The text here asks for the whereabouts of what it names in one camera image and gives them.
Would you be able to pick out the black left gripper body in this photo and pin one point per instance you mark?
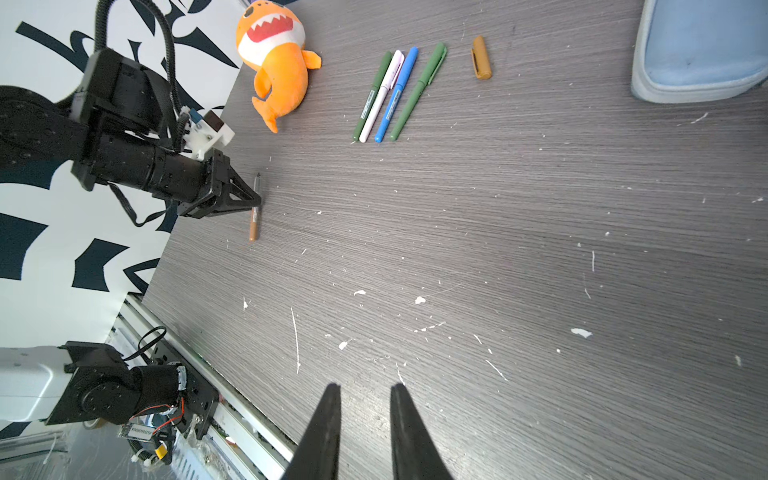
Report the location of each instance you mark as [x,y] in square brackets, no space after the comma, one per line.
[212,198]

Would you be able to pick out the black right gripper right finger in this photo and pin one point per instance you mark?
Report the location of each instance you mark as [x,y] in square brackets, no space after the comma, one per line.
[414,455]

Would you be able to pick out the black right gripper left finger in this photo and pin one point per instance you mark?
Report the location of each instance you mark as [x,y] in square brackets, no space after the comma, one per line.
[317,454]

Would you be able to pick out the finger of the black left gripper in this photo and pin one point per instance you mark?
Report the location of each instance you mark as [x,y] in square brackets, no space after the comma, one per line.
[242,193]
[225,208]

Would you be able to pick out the brown pen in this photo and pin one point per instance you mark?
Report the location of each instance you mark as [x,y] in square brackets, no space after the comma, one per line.
[255,212]

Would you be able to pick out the pink pen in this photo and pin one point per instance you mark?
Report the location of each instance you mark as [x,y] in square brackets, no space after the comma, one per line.
[386,85]

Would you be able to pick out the thin dark green pen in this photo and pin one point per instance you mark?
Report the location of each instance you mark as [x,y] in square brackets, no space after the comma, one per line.
[384,64]

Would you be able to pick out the blue pen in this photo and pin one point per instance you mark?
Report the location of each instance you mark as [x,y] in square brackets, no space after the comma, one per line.
[406,64]

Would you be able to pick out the brown pen cap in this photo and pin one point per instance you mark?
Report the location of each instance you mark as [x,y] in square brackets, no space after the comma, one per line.
[480,58]

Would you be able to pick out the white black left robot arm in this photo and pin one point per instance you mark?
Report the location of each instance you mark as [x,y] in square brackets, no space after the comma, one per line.
[124,126]

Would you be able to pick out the orange shark plush toy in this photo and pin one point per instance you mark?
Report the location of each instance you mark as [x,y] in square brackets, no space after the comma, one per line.
[271,39]

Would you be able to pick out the light blue pencil case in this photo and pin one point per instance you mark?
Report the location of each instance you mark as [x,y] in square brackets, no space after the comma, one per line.
[699,51]

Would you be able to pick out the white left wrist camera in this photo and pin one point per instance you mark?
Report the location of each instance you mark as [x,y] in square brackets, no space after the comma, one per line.
[204,131]

